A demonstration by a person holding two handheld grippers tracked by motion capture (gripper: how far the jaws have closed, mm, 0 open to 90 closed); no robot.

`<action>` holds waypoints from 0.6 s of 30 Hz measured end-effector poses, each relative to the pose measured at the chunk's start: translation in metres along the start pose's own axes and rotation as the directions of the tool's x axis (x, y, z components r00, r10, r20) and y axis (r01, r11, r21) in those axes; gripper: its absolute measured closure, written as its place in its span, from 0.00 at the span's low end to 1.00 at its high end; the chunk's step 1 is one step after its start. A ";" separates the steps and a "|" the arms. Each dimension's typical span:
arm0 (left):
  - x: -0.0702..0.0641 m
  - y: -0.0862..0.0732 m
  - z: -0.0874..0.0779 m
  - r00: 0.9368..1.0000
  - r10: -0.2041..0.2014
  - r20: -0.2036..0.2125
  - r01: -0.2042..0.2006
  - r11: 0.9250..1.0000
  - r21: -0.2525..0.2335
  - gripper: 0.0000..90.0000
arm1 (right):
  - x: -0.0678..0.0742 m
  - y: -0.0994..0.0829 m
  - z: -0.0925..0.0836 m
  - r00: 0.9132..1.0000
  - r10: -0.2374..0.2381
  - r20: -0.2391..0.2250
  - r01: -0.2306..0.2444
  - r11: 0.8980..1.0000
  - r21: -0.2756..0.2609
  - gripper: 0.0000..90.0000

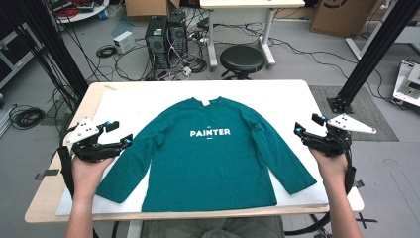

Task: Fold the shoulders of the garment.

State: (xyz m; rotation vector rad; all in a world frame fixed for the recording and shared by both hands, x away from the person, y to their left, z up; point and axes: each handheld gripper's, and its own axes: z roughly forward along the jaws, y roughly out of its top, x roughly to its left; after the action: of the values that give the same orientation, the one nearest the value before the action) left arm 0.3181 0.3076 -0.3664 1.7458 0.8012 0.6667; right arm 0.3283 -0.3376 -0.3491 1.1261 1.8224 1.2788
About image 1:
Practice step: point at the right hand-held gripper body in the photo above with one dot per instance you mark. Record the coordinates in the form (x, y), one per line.
(333, 142)

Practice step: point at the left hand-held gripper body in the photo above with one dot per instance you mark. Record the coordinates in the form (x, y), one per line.
(82, 129)

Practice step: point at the teal long-sleeved shirt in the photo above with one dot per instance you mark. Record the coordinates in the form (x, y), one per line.
(204, 165)

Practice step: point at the person's right hand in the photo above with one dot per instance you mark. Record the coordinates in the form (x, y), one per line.
(330, 168)

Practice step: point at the person's left hand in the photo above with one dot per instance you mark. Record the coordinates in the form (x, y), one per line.
(86, 177)

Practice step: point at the grey floor mat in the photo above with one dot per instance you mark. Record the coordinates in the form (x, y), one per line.
(363, 109)

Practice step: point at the white table mat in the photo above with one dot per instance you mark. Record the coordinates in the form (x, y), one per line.
(264, 95)

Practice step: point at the black tape strip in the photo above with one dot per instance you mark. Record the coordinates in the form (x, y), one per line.
(49, 172)

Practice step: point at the black metal stand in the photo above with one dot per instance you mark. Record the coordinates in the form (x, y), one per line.
(56, 43)
(373, 56)

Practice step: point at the small white box device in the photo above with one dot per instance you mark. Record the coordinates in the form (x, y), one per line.
(124, 41)

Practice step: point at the black round stool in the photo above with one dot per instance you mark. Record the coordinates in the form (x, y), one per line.
(242, 59)

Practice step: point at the white flat device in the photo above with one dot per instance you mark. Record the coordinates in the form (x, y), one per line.
(407, 87)

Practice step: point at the black computer tower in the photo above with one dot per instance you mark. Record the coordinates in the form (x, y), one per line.
(177, 36)
(157, 43)

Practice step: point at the cardboard box with black print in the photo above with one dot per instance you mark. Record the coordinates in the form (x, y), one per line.
(343, 18)

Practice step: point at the round white table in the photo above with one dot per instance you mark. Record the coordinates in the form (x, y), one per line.
(84, 15)

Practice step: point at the person's grey trousers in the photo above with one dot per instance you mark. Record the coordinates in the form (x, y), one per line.
(211, 228)

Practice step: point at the plain cardboard box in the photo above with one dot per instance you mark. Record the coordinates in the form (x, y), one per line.
(148, 6)

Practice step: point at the white desk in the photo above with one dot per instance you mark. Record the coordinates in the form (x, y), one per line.
(251, 3)

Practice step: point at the white table frame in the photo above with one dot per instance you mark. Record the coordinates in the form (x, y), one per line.
(352, 46)

